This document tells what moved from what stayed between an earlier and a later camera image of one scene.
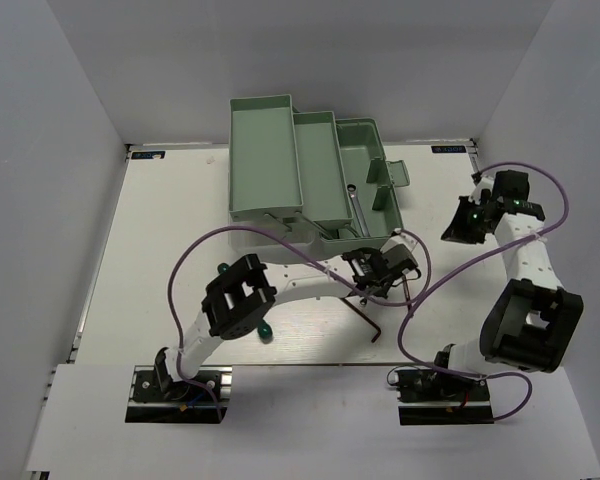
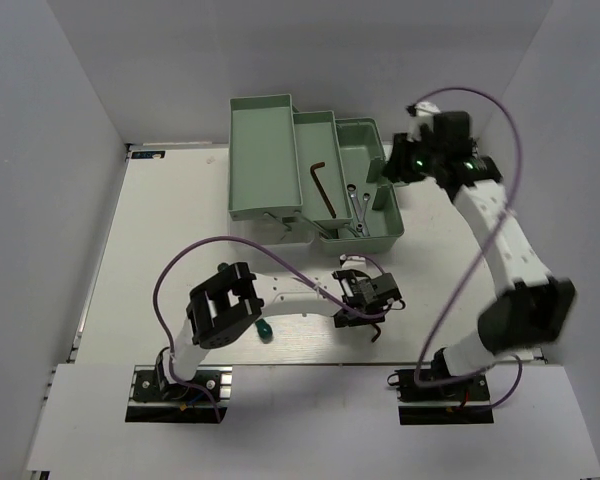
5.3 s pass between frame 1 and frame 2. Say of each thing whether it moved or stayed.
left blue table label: stayed
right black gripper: moved
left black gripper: moved
